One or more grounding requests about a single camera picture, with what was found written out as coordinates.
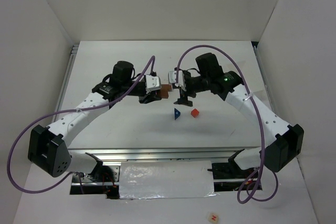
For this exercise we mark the white perforated plastic basket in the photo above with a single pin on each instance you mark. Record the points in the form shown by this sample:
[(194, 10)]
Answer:
[(253, 78)]

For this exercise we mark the aluminium rail frame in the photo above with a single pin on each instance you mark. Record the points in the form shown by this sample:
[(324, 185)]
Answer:
[(158, 154)]

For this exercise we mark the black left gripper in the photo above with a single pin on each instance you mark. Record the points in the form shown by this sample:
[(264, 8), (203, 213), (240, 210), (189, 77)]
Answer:
[(148, 97)]

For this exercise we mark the blue triangle wood block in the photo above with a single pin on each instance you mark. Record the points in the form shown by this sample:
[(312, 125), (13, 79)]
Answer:
[(177, 113)]

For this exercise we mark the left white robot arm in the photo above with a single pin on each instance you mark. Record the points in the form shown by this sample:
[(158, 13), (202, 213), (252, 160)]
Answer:
[(48, 146)]

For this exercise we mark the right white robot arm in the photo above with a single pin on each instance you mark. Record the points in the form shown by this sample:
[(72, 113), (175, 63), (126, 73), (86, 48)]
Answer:
[(282, 141)]

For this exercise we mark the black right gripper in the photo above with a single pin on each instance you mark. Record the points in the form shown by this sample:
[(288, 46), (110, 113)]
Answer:
[(190, 88)]

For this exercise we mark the brown arch wood block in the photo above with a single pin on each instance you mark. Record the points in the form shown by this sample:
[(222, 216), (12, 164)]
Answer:
[(164, 91)]

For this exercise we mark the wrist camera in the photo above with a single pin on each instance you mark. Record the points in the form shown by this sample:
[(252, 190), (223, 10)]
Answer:
[(176, 79), (152, 83)]

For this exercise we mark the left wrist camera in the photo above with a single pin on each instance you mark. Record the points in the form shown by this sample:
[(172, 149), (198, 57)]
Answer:
[(152, 83)]

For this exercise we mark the silver foil sheet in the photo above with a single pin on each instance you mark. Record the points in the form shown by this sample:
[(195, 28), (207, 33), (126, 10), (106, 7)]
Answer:
[(156, 180)]

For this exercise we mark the red cube wood block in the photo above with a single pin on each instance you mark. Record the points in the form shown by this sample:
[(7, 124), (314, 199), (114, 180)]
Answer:
[(195, 113)]

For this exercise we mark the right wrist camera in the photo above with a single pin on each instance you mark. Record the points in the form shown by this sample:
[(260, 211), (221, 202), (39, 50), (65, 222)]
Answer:
[(176, 79)]

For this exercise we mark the small letter N tile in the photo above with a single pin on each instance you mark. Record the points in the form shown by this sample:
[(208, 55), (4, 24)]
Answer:
[(213, 218)]

